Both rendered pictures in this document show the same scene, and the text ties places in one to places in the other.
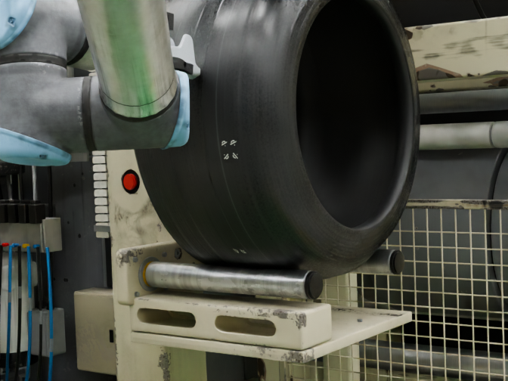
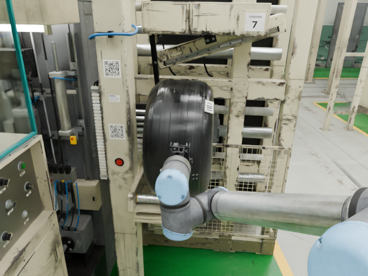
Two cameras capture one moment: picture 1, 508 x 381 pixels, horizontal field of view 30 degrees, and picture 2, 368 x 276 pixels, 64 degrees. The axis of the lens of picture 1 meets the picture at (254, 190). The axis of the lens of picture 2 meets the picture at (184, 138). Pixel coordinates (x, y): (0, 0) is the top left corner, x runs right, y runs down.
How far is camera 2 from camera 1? 1.01 m
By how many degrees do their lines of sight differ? 36
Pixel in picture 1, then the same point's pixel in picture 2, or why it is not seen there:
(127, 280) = (133, 205)
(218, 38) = (190, 138)
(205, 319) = not seen: hidden behind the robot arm
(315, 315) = not seen: hidden behind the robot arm
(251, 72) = (204, 151)
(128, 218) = (118, 174)
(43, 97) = (190, 217)
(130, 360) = (120, 218)
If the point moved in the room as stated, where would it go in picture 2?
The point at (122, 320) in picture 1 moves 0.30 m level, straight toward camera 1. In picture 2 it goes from (116, 206) to (147, 238)
